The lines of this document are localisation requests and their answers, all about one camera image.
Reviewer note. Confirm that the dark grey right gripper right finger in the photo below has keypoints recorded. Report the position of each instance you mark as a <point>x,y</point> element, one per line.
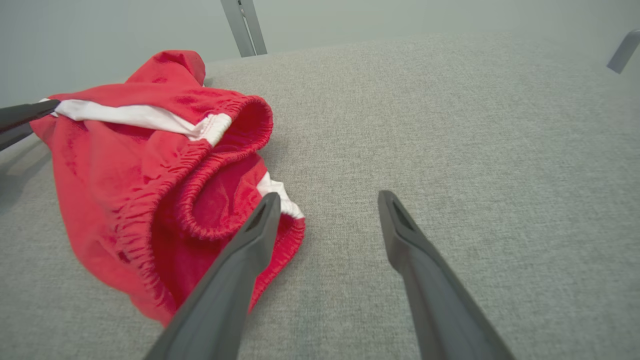
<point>435,300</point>

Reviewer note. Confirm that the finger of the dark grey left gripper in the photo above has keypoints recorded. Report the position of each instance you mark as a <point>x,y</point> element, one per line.
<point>12,137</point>
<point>25,114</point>

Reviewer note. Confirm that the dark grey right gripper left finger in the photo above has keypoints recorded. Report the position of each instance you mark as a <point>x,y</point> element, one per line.
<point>220,295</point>

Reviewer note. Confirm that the red shorts with white stripes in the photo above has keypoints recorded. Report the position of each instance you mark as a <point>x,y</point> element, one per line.
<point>100,175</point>

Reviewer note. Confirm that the grey metal upright post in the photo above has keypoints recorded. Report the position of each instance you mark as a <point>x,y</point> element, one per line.
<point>245,27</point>

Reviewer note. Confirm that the grey metal frame strut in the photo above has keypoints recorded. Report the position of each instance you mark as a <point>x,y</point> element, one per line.
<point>624,50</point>

